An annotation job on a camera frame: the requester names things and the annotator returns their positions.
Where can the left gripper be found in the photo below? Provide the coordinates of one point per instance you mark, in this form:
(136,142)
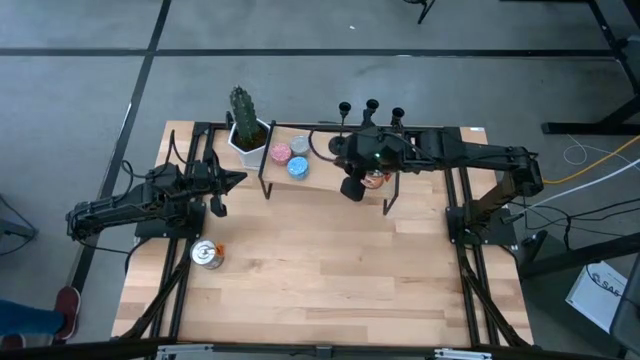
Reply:
(207,182)

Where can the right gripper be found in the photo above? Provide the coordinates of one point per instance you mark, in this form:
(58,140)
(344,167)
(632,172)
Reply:
(372,150)

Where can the medium black candlestick holder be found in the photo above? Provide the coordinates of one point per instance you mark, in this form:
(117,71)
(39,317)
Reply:
(397,112)

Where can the tall black candlestick holder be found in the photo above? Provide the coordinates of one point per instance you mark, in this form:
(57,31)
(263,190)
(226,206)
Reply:
(372,104)

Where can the pink patterned candle tin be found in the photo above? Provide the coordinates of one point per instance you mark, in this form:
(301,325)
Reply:
(281,154)

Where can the wooden shelf riser black legs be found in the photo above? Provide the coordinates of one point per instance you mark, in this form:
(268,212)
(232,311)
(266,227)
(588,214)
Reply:
(320,172)

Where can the blue patterned candle tin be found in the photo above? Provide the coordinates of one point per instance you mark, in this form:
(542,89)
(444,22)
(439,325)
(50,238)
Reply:
(298,168)

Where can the white speckled bowl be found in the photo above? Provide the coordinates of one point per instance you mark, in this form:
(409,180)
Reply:
(300,145)

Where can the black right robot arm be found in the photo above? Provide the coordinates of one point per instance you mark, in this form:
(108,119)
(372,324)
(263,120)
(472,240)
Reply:
(475,155)

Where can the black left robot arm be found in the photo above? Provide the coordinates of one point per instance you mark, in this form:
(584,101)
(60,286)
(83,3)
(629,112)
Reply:
(135,205)

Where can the black chair base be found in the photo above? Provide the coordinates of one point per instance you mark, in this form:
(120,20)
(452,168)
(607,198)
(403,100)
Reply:
(424,12)

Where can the person's red shoe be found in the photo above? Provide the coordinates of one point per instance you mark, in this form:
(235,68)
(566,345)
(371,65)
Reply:
(67,310)
(11,342)

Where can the white printed cardboard box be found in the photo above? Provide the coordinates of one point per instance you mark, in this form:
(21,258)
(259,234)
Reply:
(595,295)

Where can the black aluminium table frame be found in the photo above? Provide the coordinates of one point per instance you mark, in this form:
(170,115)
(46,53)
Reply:
(202,129)

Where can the silver camera mounting rail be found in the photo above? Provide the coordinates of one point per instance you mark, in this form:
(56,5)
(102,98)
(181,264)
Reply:
(320,352)

